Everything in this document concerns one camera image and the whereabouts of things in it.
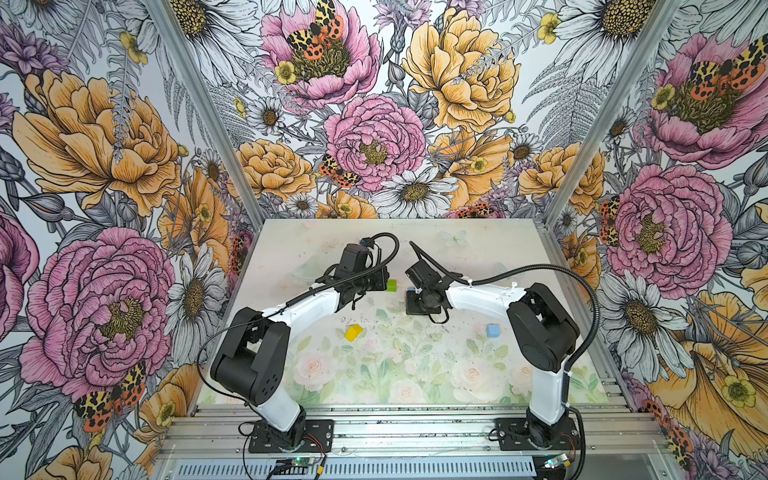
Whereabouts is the yellow wood block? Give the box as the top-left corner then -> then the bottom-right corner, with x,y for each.
344,324 -> 364,342

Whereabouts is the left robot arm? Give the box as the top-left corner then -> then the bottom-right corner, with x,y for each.
209,236 -> 399,450

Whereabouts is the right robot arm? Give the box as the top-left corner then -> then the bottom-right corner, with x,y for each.
406,260 -> 580,449

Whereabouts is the light blue small block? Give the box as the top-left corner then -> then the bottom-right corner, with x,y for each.
485,324 -> 501,339

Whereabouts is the vented metal grille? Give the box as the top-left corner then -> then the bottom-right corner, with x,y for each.
165,456 -> 536,479

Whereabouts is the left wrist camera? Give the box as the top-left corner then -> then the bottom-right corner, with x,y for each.
359,237 -> 376,249

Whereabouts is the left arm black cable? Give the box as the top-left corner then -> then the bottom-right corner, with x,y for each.
196,232 -> 401,409

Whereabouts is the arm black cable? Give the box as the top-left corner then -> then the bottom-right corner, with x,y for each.
196,232 -> 401,409
461,263 -> 601,480

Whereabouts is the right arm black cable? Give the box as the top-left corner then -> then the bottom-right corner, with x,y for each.
461,263 -> 601,480

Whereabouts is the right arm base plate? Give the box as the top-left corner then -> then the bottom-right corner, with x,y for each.
494,416 -> 582,451

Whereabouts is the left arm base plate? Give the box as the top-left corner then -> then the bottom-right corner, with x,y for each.
247,419 -> 335,454

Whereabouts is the aluminium rail frame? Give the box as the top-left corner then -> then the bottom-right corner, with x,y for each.
158,404 -> 667,459

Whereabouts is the left corner aluminium post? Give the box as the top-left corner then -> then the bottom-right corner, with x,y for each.
141,0 -> 266,230

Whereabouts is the corner aluminium post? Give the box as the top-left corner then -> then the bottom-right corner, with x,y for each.
141,0 -> 266,230
542,0 -> 686,230

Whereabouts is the right corner aluminium post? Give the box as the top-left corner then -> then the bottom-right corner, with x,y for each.
542,0 -> 686,230

